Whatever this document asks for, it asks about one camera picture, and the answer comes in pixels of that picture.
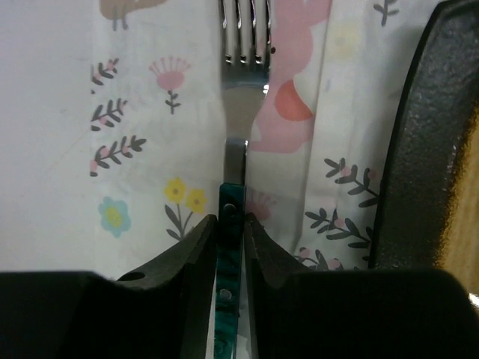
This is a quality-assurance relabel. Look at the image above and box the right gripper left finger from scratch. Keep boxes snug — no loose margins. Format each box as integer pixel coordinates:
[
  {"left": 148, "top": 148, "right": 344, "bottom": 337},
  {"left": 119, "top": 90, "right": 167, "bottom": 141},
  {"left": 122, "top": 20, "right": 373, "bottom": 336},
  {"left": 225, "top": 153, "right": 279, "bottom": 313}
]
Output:
[{"left": 1, "top": 215, "right": 218, "bottom": 358}]

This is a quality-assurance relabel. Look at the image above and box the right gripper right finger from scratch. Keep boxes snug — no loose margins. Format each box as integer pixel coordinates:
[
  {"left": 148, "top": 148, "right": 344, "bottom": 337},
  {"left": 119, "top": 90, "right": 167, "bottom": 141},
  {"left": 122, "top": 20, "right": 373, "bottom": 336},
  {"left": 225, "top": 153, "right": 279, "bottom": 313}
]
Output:
[{"left": 244, "top": 214, "right": 478, "bottom": 358}]

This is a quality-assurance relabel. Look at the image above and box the patterned cloth placemat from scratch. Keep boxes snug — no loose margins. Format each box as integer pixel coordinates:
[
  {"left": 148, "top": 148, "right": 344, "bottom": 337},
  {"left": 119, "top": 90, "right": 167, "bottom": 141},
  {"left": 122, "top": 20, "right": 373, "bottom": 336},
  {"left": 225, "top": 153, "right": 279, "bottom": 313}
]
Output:
[{"left": 90, "top": 1, "right": 436, "bottom": 277}]

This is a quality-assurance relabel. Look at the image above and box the square black yellow plate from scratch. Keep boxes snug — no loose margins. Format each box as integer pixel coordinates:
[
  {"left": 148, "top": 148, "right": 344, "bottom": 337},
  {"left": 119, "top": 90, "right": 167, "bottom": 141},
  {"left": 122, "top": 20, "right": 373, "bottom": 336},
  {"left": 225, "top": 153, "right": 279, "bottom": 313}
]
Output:
[{"left": 367, "top": 0, "right": 479, "bottom": 271}]

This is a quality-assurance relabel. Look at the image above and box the fork with green handle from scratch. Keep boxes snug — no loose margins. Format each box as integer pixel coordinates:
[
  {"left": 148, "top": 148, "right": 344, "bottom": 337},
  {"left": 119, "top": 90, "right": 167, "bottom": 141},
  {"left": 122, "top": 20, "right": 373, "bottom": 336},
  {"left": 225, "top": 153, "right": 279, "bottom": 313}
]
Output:
[{"left": 213, "top": 1, "right": 272, "bottom": 358}]

